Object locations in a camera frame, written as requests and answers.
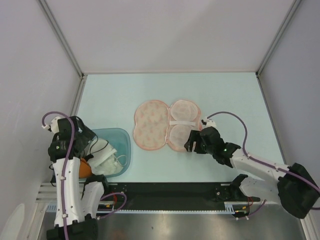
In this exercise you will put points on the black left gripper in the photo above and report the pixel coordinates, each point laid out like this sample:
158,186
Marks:
86,134

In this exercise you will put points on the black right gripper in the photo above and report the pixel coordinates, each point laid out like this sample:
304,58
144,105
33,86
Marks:
194,136

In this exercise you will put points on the pink mesh laundry bag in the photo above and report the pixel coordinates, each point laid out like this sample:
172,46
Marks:
157,124

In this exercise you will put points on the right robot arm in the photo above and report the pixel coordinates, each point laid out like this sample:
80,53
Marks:
292,187

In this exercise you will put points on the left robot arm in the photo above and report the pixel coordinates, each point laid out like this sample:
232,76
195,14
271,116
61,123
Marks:
76,209

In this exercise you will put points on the white bra in basin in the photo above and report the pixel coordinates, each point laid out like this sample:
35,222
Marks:
103,158

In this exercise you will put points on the blue plastic basin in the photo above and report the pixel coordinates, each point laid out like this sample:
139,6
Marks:
119,139

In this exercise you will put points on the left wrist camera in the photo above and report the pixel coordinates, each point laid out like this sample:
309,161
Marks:
53,126

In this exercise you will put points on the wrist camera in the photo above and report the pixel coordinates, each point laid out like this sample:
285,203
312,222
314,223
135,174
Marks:
208,123
53,126

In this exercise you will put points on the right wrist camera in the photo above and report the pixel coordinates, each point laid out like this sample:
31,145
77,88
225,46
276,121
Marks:
208,123

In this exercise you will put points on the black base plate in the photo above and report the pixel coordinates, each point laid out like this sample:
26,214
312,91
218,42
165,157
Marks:
179,196

